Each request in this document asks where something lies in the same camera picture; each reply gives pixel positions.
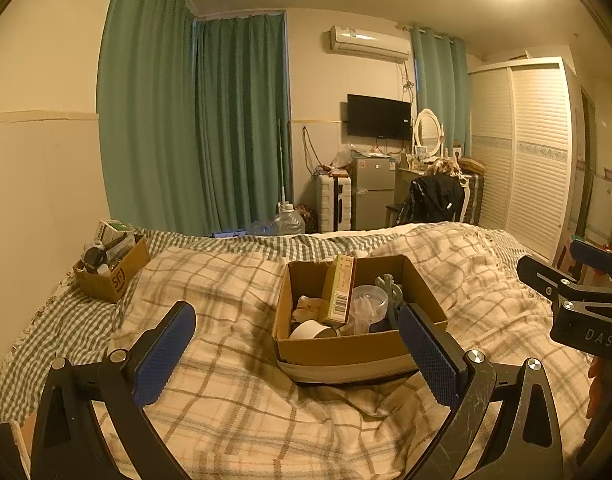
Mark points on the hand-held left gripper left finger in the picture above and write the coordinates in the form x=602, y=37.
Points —
x=165, y=355

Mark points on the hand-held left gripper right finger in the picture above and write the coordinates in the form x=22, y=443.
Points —
x=428, y=355

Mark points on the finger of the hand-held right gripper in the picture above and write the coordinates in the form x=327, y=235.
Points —
x=541, y=272
x=596, y=255

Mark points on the clear plastic container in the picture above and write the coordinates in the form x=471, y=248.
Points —
x=368, y=310

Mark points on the grey plastic clip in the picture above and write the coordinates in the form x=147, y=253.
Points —
x=390, y=290

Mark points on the large cardboard box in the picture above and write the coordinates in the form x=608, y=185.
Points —
x=346, y=355

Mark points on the yellow green carton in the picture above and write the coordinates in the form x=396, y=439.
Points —
x=340, y=290

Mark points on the white tape roll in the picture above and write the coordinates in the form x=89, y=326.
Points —
x=310, y=332

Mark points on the white cloth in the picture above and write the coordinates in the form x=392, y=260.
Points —
x=308, y=309

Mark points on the person's right hand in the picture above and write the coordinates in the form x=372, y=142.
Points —
x=597, y=385

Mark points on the beige plaid blanket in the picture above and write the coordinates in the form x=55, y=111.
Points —
x=225, y=410

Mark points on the small cardboard box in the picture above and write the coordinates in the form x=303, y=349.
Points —
x=115, y=277

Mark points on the brown suitcase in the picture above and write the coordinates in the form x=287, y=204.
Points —
x=473, y=197

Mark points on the white louvred wardrobe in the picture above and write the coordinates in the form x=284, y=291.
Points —
x=531, y=160

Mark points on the black round lid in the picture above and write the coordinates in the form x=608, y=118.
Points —
x=92, y=257

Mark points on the black jacket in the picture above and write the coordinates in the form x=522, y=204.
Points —
x=433, y=200

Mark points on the green white carton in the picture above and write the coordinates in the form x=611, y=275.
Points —
x=113, y=230

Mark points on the silver fridge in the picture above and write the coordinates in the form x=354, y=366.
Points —
x=373, y=195

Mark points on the white suitcase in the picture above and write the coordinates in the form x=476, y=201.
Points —
x=331, y=205

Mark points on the dark patterned bag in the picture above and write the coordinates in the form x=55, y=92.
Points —
x=307, y=219

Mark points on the white oval mirror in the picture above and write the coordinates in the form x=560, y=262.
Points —
x=427, y=130

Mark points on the clear water jug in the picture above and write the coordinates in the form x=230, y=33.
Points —
x=290, y=221

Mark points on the narrow green curtain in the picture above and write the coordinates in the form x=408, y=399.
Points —
x=441, y=85

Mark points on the clear plastic bag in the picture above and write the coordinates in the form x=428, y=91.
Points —
x=342, y=157

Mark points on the white pole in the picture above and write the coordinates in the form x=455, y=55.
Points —
x=282, y=160

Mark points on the wide green curtain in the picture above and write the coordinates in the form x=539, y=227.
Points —
x=145, y=100

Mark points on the white air conditioner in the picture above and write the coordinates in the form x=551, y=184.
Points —
x=368, y=42

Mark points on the black wall television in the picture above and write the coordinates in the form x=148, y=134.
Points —
x=378, y=116

